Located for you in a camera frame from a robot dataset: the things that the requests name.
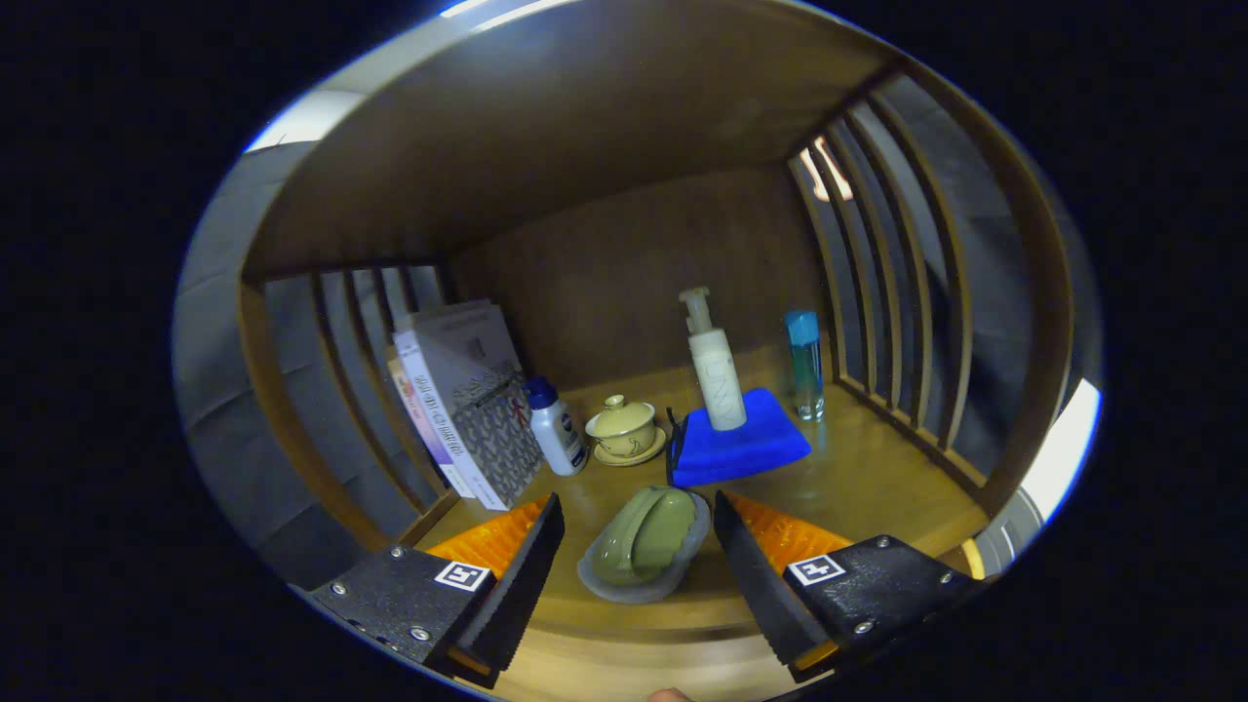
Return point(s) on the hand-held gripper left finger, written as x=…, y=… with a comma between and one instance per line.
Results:
x=517, y=585

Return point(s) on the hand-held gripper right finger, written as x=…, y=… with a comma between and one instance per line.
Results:
x=762, y=585

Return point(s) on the green scrubbing brush grey pad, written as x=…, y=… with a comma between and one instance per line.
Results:
x=643, y=536

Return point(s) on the wooden cabinet countertop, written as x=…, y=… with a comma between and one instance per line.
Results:
x=858, y=478

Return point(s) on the brown wooden cabinet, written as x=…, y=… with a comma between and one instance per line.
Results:
x=585, y=117

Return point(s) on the blue folded cloth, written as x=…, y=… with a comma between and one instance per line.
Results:
x=741, y=453

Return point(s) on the small white bottle blue cap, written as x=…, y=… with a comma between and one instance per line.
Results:
x=558, y=434

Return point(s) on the thick white patterned book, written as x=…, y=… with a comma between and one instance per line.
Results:
x=497, y=429

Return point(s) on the purple spine book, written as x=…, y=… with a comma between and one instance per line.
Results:
x=434, y=419

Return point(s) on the yellow lidded teacup with saucer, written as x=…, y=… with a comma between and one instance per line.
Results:
x=624, y=429

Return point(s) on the white pump bottle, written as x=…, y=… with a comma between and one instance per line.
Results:
x=717, y=380

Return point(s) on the blue glass bottle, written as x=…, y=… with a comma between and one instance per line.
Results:
x=805, y=366

